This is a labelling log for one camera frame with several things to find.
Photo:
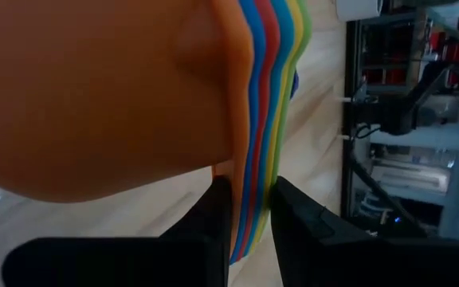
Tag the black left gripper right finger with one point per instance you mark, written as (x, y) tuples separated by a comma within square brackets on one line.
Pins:
[(317, 259)]

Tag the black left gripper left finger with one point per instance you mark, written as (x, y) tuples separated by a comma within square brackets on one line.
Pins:
[(189, 263)]

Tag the purple plastic measuring cup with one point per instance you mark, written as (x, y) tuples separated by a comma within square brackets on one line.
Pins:
[(294, 84)]

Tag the orange plastic measuring cup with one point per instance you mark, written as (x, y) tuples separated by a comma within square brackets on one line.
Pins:
[(94, 99)]

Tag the green plastic measuring cup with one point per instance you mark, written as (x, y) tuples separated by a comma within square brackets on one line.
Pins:
[(307, 40)]

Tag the teal plastic measuring cup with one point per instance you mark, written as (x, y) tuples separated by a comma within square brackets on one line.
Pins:
[(287, 40)]

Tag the red plastic measuring cup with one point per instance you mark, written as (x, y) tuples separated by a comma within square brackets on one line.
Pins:
[(272, 40)]

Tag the blue plastic measuring cup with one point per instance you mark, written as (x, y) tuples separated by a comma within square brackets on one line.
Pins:
[(258, 40)]

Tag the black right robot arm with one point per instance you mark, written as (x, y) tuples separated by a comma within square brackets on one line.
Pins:
[(397, 115)]

